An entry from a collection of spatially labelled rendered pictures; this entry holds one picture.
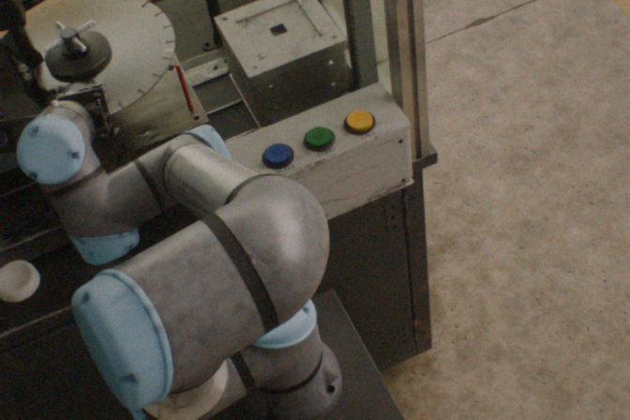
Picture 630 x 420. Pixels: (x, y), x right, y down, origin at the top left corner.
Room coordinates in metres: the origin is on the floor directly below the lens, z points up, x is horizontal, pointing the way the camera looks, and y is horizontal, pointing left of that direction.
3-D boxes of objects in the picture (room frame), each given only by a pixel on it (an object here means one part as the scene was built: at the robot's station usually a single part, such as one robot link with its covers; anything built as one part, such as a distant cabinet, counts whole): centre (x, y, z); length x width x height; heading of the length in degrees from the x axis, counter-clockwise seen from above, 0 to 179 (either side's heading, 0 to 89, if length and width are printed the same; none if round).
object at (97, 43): (1.24, 0.34, 0.96); 0.11 x 0.11 x 0.03
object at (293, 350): (0.67, 0.09, 0.91); 0.13 x 0.12 x 0.14; 113
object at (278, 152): (0.98, 0.04, 0.90); 0.04 x 0.04 x 0.02
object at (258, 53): (1.27, 0.00, 0.82); 0.18 x 0.18 x 0.15; 15
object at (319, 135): (1.00, -0.03, 0.90); 0.04 x 0.04 x 0.02
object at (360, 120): (1.01, -0.09, 0.90); 0.04 x 0.04 x 0.02
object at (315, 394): (0.67, 0.09, 0.80); 0.15 x 0.15 x 0.10
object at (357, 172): (1.01, -0.02, 0.82); 0.28 x 0.11 x 0.15; 105
